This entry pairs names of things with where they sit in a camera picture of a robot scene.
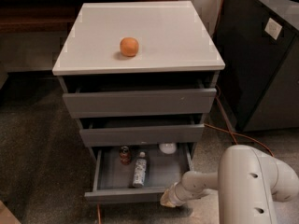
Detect grey drawer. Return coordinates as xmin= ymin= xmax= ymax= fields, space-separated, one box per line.
xmin=79 ymin=115 xmax=204 ymax=147
xmin=85 ymin=144 xmax=193 ymax=205
xmin=63 ymin=77 xmax=216 ymax=119

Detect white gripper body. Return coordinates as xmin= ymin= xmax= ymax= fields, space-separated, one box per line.
xmin=168 ymin=182 xmax=188 ymax=207

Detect white label sticker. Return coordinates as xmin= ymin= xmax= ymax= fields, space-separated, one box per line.
xmin=264 ymin=18 xmax=282 ymax=40

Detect grey bottom drawer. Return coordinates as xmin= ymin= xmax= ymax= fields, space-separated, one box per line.
xmin=85 ymin=144 xmax=193 ymax=205

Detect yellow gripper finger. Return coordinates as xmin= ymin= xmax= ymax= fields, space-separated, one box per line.
xmin=160 ymin=189 xmax=176 ymax=208

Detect orange power cable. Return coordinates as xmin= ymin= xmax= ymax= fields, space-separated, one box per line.
xmin=204 ymin=0 xmax=275 ymax=158

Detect white top drawer cabinet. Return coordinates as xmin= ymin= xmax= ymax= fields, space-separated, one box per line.
xmin=51 ymin=0 xmax=226 ymax=161

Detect grey top drawer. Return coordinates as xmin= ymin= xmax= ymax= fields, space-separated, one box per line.
xmin=63 ymin=77 xmax=216 ymax=119

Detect dark wooden bench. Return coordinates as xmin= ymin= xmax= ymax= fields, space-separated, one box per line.
xmin=0 ymin=0 xmax=177 ymax=34

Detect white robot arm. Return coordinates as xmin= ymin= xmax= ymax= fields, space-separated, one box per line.
xmin=160 ymin=145 xmax=299 ymax=224

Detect red soda can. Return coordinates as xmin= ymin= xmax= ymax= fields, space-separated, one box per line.
xmin=120 ymin=147 xmax=131 ymax=165

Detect dark grey trash cabinet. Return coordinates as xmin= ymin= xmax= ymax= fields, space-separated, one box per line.
xmin=214 ymin=0 xmax=299 ymax=132

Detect white bowl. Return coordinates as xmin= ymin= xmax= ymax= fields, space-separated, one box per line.
xmin=159 ymin=143 xmax=177 ymax=155

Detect grey middle drawer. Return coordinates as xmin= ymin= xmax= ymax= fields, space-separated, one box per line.
xmin=79 ymin=115 xmax=204 ymax=147

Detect white plastic bottle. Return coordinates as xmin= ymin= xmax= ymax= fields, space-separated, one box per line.
xmin=133 ymin=152 xmax=147 ymax=188

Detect orange fruit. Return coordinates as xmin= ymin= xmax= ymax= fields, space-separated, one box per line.
xmin=120 ymin=37 xmax=139 ymax=57

